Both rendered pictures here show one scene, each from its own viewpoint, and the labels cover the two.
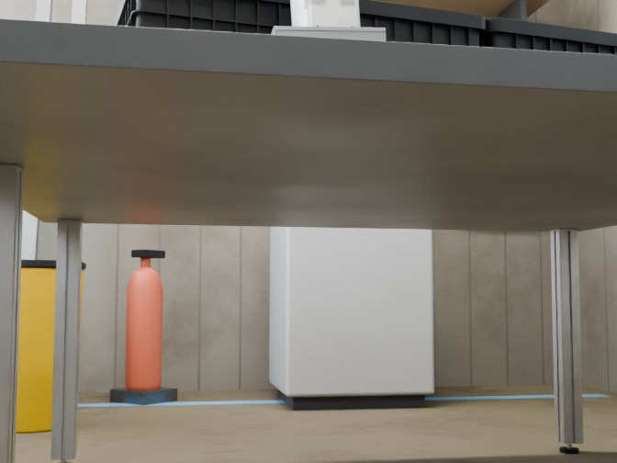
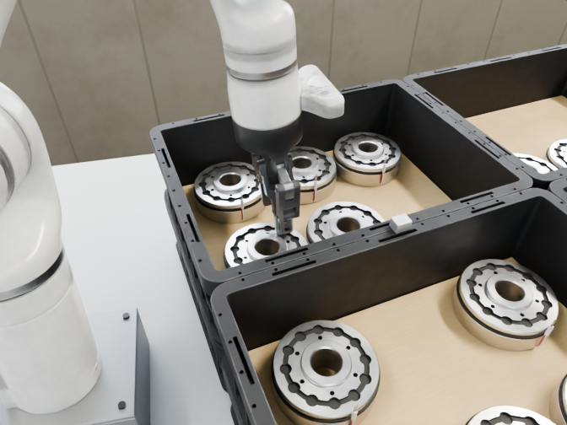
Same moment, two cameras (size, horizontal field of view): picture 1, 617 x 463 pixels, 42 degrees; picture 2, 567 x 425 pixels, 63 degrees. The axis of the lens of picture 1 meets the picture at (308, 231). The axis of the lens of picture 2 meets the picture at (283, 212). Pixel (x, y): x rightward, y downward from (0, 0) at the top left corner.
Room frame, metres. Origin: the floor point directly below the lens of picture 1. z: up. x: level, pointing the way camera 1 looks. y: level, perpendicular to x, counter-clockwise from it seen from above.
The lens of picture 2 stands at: (1.29, -0.30, 1.26)
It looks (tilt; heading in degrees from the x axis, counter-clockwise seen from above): 42 degrees down; 87
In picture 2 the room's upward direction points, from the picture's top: straight up
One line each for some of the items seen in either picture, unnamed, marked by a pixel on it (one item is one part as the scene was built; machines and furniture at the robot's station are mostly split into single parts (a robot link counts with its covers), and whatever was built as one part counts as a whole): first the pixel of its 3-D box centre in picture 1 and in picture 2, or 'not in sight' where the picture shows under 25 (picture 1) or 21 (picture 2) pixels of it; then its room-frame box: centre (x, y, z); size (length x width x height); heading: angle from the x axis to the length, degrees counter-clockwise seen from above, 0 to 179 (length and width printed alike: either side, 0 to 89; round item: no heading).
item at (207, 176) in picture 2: not in sight; (230, 184); (1.24, 0.22, 0.86); 0.10 x 0.10 x 0.01
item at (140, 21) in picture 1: (204, 58); (325, 191); (1.37, 0.18, 0.87); 0.40 x 0.30 x 0.11; 19
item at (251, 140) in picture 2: not in sight; (269, 142); (1.30, 0.14, 0.97); 0.08 x 0.08 x 0.09
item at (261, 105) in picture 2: not in sight; (281, 80); (1.31, 0.15, 1.05); 0.11 x 0.09 x 0.06; 15
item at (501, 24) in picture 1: (500, 63); not in sight; (1.57, -0.38, 0.92); 0.40 x 0.30 x 0.02; 19
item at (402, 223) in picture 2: not in sight; (400, 223); (1.43, 0.04, 0.94); 0.02 x 0.01 x 0.01; 19
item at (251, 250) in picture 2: not in sight; (267, 248); (1.29, 0.08, 0.86); 0.05 x 0.05 x 0.01
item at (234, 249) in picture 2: not in sight; (267, 251); (1.29, 0.08, 0.86); 0.10 x 0.10 x 0.01
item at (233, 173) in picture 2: not in sight; (229, 180); (1.24, 0.22, 0.86); 0.05 x 0.05 x 0.01
